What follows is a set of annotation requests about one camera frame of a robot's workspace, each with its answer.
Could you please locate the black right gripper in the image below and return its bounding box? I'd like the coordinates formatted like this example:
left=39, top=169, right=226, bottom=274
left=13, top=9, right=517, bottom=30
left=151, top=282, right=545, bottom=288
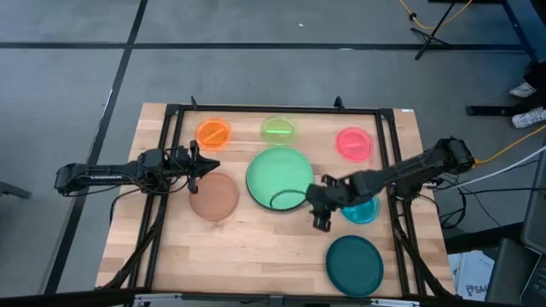
left=305, top=173, right=358, bottom=234

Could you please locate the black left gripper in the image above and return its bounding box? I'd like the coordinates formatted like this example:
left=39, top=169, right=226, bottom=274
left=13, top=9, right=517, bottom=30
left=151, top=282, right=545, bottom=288
left=171, top=140, right=222, bottom=194

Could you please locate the tan brown plastic plate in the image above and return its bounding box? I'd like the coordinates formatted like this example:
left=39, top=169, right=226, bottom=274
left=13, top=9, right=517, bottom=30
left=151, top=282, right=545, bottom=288
left=189, top=171, right=241, bottom=223

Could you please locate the small transparent orange plate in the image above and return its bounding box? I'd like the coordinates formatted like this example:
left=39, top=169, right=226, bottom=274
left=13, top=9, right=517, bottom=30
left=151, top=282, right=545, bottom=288
left=195, top=118, right=233, bottom=152

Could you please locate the small transparent pink plate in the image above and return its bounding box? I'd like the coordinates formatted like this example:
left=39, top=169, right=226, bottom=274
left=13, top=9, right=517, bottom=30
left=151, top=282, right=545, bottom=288
left=335, top=126, right=375, bottom=164

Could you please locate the dark teal plastic plate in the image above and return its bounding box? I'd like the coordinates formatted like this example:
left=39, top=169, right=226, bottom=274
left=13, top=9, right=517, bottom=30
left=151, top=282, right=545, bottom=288
left=325, top=235, right=385, bottom=298

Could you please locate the small transparent dark-rimmed plate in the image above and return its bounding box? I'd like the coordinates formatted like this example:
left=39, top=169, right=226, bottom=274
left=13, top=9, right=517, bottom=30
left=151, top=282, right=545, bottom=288
left=269, top=188, right=309, bottom=212

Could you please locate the large light green plate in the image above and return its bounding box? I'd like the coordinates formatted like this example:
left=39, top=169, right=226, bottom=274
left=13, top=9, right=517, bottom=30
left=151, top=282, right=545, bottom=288
left=245, top=146, right=316, bottom=213

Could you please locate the small transparent blue plate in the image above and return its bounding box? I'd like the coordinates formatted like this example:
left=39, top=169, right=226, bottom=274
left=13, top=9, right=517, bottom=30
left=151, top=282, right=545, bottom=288
left=340, top=195, right=381, bottom=226

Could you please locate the small transparent yellow-green plate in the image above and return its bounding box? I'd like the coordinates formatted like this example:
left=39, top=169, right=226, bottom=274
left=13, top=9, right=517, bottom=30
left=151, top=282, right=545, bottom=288
left=260, top=115, right=299, bottom=148

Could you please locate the white printed cardboard box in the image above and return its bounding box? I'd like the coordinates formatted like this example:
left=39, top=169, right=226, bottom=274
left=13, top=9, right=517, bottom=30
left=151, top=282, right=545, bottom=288
left=447, top=250, right=497, bottom=302

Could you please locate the black floor base bar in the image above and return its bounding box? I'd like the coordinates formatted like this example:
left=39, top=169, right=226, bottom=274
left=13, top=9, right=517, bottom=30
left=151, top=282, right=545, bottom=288
left=465, top=104, right=520, bottom=118

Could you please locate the grey metal foot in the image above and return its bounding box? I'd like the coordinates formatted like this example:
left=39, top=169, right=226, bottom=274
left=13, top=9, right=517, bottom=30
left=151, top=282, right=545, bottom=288
left=0, top=180, right=33, bottom=200

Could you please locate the black tripod stand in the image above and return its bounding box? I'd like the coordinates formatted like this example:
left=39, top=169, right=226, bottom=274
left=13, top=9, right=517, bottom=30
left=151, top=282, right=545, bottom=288
left=409, top=0, right=458, bottom=61

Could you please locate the grey laptop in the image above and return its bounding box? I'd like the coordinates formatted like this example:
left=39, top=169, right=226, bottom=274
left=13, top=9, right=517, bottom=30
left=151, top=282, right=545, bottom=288
left=520, top=144, right=546, bottom=304

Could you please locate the person's white shoe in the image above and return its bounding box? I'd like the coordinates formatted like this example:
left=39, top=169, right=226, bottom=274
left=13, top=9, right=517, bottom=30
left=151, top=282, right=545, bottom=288
left=511, top=106, right=546, bottom=130
left=508, top=82, right=538, bottom=99

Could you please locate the person's leg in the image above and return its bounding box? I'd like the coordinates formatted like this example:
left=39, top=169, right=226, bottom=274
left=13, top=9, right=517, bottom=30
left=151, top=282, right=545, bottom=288
left=509, top=59, right=546, bottom=117

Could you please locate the black metal table frame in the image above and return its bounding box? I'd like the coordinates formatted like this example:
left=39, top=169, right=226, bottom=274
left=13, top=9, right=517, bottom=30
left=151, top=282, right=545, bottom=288
left=96, top=95, right=458, bottom=300

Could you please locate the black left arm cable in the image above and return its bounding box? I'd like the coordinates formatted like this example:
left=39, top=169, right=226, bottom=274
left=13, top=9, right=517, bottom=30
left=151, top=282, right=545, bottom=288
left=108, top=181, right=148, bottom=227

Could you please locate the silver camera mount bar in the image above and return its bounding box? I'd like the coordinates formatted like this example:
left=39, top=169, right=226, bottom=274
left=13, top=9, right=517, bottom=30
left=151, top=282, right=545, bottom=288
left=131, top=293, right=421, bottom=307

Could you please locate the white cable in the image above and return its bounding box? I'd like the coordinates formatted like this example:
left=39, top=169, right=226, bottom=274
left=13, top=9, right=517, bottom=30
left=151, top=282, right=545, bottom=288
left=450, top=158, right=546, bottom=191

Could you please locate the yellow cable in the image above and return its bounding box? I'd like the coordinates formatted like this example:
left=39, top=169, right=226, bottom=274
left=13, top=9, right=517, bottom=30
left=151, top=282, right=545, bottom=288
left=398, top=0, right=473, bottom=31
left=473, top=123, right=546, bottom=166

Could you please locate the blue metal table frame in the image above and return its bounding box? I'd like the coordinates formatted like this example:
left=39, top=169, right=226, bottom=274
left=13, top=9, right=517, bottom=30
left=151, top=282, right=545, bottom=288
left=427, top=0, right=546, bottom=63

